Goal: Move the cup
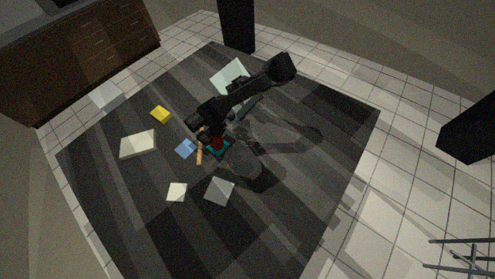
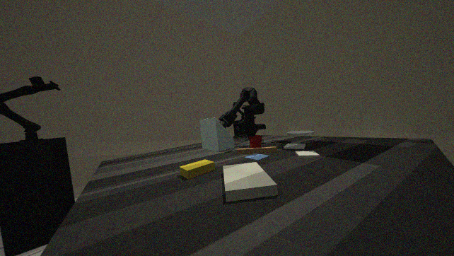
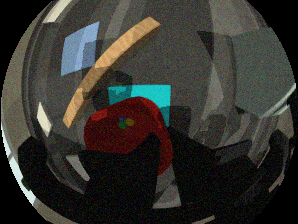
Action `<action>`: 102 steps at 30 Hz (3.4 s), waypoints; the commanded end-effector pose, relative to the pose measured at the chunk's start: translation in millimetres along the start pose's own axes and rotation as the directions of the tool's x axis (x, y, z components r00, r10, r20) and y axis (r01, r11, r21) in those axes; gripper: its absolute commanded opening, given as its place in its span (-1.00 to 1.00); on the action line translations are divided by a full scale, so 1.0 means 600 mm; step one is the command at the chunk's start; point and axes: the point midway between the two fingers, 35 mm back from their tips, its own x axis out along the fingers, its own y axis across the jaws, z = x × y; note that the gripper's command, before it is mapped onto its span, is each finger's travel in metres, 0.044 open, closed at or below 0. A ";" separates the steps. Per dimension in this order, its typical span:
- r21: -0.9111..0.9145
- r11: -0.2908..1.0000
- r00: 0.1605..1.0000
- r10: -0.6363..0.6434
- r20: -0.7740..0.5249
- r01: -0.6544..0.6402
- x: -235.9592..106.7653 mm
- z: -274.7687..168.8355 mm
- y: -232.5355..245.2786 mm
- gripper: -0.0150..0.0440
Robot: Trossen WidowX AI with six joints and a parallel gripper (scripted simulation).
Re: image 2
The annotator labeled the cream flat rectangular block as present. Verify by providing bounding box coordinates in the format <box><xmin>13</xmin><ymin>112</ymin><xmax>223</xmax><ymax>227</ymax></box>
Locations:
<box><xmin>223</xmin><ymin>162</ymin><xmax>278</xmax><ymax>202</ymax></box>

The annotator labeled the yellow rectangular block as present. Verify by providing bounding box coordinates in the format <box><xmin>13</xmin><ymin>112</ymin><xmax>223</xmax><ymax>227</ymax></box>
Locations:
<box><xmin>180</xmin><ymin>159</ymin><xmax>215</xmax><ymax>179</ymax></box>

